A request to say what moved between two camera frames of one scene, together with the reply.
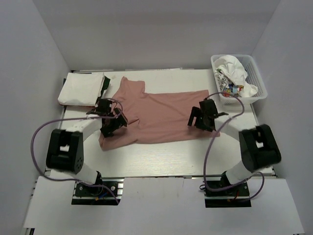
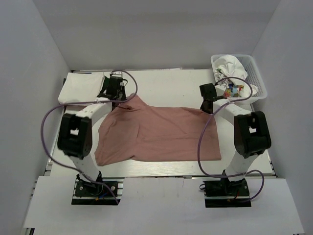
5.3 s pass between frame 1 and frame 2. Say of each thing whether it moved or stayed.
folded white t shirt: stayed
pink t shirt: moved
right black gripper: moved
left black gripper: moved
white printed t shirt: stayed
